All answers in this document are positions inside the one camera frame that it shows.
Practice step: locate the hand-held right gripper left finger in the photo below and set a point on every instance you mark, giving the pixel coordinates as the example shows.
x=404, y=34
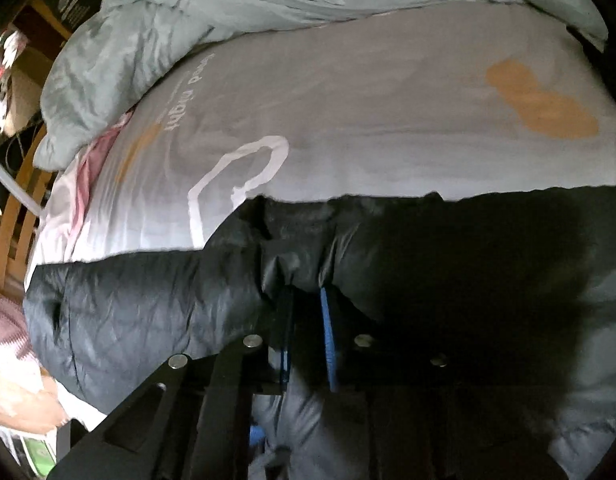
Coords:
x=286, y=360

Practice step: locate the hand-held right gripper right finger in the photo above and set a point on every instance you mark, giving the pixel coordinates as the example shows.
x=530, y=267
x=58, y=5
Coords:
x=329, y=345

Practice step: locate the black puffer jacket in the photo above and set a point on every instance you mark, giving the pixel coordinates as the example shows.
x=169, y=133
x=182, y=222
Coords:
x=138, y=310

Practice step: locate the white printed bed sheet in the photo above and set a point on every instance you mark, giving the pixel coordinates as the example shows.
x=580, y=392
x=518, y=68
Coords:
x=363, y=135

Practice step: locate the pink white cloth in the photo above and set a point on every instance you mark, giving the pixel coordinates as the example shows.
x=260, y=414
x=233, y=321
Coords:
x=95, y=160

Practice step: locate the pink knitted cloth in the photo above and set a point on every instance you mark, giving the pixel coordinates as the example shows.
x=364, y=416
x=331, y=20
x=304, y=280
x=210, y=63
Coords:
x=8, y=325

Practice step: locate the white tube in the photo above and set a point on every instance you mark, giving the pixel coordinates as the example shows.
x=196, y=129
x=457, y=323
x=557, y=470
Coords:
x=8, y=177

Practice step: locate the grey-green duvet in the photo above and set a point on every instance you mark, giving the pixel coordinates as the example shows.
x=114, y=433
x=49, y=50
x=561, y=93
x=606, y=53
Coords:
x=238, y=10

